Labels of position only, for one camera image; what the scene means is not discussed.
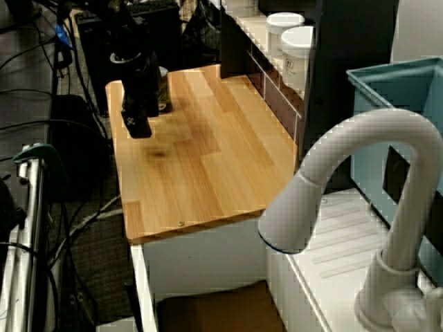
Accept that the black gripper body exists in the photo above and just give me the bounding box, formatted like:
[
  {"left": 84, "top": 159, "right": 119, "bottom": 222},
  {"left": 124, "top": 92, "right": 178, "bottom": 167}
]
[{"left": 110, "top": 51, "right": 160, "bottom": 118}]

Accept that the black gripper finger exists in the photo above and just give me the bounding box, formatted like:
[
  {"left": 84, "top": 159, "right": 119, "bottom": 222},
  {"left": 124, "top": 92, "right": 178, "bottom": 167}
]
[{"left": 120, "top": 109, "right": 153, "bottom": 140}]

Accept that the green labelled tin can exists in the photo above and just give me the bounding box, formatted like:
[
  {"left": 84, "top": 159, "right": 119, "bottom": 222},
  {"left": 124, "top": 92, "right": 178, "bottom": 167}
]
[{"left": 157, "top": 66, "right": 173, "bottom": 112}]

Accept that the black equipment box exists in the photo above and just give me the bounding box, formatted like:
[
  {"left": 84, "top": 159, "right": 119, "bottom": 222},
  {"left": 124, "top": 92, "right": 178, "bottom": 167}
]
[{"left": 75, "top": 3, "right": 181, "bottom": 116}]

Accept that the blue tape strip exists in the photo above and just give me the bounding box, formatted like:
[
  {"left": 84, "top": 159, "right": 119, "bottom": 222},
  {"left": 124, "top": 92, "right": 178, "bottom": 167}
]
[{"left": 55, "top": 24, "right": 75, "bottom": 51}]

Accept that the green clamp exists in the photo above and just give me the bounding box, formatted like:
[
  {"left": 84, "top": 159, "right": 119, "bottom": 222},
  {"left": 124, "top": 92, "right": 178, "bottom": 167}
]
[{"left": 12, "top": 143, "right": 70, "bottom": 194}]

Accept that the narrow black upright panel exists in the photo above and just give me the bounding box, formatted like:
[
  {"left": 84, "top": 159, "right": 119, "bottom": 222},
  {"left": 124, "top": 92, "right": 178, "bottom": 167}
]
[{"left": 220, "top": 0, "right": 253, "bottom": 79}]

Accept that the dark tile backsplash panel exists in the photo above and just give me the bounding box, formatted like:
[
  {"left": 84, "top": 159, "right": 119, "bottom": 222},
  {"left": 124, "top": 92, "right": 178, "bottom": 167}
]
[{"left": 247, "top": 44, "right": 306, "bottom": 146}]

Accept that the silver metal pole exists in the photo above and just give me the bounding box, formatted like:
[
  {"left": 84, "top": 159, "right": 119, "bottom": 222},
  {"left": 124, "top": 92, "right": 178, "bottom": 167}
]
[{"left": 6, "top": 145, "right": 48, "bottom": 332}]

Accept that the white toy kitchen cabinet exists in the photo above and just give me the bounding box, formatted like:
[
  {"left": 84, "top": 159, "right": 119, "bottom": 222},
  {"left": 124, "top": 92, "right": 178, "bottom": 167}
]
[{"left": 129, "top": 214, "right": 288, "bottom": 332}]

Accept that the small white lidded jar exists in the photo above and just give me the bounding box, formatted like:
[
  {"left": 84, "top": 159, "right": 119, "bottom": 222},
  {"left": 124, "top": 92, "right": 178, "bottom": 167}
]
[{"left": 266, "top": 12, "right": 305, "bottom": 59}]

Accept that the large white lidded jar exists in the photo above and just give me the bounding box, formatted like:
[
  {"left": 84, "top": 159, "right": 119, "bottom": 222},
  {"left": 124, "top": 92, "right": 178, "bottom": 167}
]
[{"left": 280, "top": 26, "right": 316, "bottom": 91}]

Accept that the wide black upright panel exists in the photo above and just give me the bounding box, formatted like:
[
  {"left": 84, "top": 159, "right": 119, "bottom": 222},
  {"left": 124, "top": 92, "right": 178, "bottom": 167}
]
[{"left": 304, "top": 0, "right": 399, "bottom": 181}]

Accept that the white ridged sink counter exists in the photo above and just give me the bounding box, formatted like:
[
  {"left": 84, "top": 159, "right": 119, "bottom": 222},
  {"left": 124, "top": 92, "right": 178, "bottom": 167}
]
[{"left": 266, "top": 188, "right": 443, "bottom": 332}]

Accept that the blue plastic bin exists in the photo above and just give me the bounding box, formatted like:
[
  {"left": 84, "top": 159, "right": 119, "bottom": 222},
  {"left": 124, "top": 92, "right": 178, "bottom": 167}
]
[{"left": 347, "top": 57, "right": 443, "bottom": 288}]

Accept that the white toy faucet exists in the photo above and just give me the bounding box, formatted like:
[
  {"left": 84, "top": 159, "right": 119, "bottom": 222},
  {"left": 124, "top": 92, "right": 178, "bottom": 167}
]
[{"left": 257, "top": 109, "right": 443, "bottom": 332}]

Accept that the black cable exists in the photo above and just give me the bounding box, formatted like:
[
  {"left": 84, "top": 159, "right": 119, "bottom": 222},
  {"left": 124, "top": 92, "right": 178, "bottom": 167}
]
[
  {"left": 0, "top": 118, "right": 107, "bottom": 140},
  {"left": 0, "top": 88, "right": 53, "bottom": 97}
]

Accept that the white cable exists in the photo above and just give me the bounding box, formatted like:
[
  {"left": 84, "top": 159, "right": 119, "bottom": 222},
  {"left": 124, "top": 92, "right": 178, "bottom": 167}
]
[{"left": 48, "top": 195, "right": 122, "bottom": 267}]

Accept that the cream wall shelf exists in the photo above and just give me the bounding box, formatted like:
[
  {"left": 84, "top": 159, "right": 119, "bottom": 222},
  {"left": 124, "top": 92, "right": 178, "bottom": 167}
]
[{"left": 223, "top": 6, "right": 314, "bottom": 101}]

